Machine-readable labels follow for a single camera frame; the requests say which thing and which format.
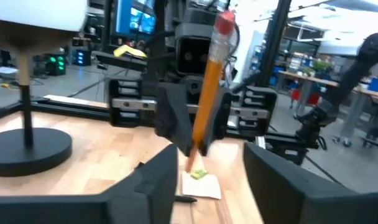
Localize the wooden workbench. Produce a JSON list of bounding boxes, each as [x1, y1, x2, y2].
[[277, 70, 378, 149]]

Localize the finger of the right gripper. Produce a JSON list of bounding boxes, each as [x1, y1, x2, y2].
[[200, 87, 233, 157], [154, 82, 195, 157]]

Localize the yellow pencil with red eraser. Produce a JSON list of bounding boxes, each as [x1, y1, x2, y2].
[[184, 11, 236, 174]]

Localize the pale pink sticky note pad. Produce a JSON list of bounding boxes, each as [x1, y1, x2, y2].
[[180, 170, 223, 200]]

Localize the computer with green lights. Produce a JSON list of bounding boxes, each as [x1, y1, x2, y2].
[[45, 53, 67, 77]]

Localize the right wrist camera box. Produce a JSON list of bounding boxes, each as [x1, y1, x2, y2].
[[175, 23, 215, 77]]

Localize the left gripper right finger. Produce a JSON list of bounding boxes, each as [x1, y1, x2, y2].
[[243, 141, 378, 224]]

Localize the yellow-green sticky note pad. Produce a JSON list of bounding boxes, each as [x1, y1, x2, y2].
[[190, 167, 209, 180]]

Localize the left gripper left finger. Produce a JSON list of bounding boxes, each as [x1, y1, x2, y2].
[[0, 142, 179, 224]]

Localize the black pen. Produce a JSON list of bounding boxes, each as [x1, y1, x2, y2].
[[174, 195, 198, 204]]

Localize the blue display screen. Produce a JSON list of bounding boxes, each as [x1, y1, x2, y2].
[[116, 0, 156, 35]]

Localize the yellow plastic piece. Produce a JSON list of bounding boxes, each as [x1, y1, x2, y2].
[[113, 44, 148, 60]]

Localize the white globe lamp black base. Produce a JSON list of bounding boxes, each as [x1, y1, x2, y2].
[[0, 0, 89, 178]]

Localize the computer with blue lights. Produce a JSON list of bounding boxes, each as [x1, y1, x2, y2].
[[74, 49, 92, 67]]

